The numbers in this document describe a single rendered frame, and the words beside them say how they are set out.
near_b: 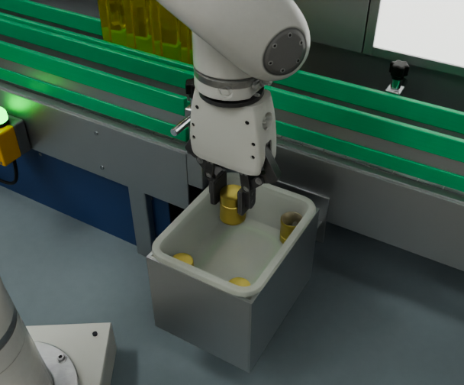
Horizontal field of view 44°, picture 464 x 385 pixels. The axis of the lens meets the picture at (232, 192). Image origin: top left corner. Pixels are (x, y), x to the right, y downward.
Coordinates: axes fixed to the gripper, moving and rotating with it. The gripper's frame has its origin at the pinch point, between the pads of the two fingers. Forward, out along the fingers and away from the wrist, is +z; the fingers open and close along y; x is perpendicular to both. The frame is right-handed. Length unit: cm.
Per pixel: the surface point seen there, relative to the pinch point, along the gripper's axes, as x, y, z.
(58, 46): -19, 50, -1
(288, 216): -13.0, -2.6, 12.9
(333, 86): -29.5, -1.4, -2.0
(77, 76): -12.0, 38.0, -1.2
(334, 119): -22.2, -4.9, -0.9
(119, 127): -11.0, 29.0, 5.4
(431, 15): -38.8, -12.4, -12.9
